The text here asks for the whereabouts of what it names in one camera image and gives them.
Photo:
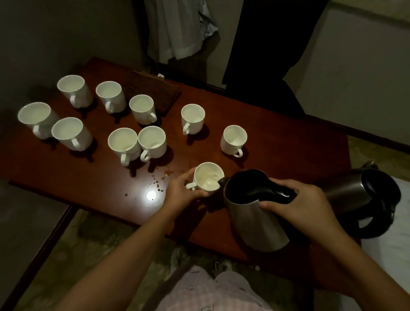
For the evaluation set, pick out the white sneaker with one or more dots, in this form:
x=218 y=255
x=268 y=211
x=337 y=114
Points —
x=223 y=266
x=178 y=258

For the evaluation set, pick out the cluster of white cups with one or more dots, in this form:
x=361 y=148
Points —
x=72 y=131

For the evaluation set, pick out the steel kettle with black lid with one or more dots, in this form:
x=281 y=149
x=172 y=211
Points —
x=349 y=192

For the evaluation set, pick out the brown folded cloth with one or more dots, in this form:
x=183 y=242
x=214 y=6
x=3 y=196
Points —
x=160 y=93

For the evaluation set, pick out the person's left forearm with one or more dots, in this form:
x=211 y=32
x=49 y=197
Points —
x=128 y=259

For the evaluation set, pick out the person's right hand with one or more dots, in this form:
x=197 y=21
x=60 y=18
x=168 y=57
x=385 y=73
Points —
x=307 y=208

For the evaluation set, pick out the dark hanging garment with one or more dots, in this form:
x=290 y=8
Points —
x=272 y=38

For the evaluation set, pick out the white coffee mug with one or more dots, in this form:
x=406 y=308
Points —
x=208 y=177

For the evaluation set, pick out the person's right thumb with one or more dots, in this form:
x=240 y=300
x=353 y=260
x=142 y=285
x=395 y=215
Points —
x=272 y=205

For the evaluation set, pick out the person's left thumb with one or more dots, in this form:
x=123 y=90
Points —
x=199 y=194

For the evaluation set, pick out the person's right forearm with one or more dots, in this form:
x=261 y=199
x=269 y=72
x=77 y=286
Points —
x=368 y=272

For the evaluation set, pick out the pink checked trousers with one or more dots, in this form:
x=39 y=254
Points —
x=205 y=294

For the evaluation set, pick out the person's left hand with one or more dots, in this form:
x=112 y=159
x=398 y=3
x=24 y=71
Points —
x=177 y=197

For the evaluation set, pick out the light hanging garment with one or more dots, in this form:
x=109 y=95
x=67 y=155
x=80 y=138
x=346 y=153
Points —
x=179 y=28

